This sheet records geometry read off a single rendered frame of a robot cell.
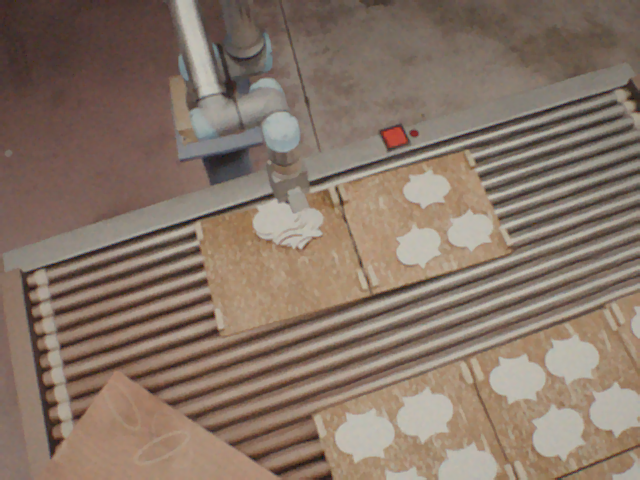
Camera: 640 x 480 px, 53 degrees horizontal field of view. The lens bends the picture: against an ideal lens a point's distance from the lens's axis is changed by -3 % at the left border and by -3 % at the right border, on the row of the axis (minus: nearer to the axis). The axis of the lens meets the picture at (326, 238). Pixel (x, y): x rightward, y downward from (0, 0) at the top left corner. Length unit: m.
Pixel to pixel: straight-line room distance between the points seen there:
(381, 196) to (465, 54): 1.74
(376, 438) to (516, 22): 2.61
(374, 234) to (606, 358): 0.70
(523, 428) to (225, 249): 0.92
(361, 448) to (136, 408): 0.55
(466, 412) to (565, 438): 0.25
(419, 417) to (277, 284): 0.51
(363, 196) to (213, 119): 0.59
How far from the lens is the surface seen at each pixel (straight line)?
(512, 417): 1.73
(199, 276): 1.85
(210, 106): 1.49
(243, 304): 1.78
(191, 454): 1.60
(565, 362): 1.79
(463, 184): 1.95
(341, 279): 1.78
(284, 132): 1.41
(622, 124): 2.24
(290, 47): 3.50
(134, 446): 1.63
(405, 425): 1.67
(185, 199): 1.97
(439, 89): 3.35
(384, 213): 1.87
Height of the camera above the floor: 2.59
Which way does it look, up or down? 64 degrees down
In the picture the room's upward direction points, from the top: 3 degrees counter-clockwise
